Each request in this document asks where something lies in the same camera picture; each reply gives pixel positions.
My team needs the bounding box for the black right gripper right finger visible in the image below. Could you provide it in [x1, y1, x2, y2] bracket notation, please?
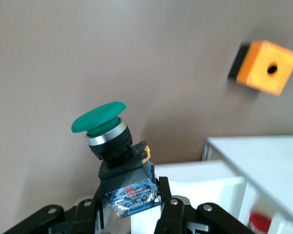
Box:
[155, 176, 186, 234]

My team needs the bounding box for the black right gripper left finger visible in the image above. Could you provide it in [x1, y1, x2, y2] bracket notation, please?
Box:
[70, 183, 108, 234]

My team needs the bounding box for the green mushroom push button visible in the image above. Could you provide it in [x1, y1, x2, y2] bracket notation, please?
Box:
[71, 101, 162, 219]

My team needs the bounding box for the red round push button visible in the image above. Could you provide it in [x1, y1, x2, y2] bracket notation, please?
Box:
[249, 211, 272, 234]

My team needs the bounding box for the orange box with hole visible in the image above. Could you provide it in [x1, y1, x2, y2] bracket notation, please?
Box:
[227, 40, 293, 97]

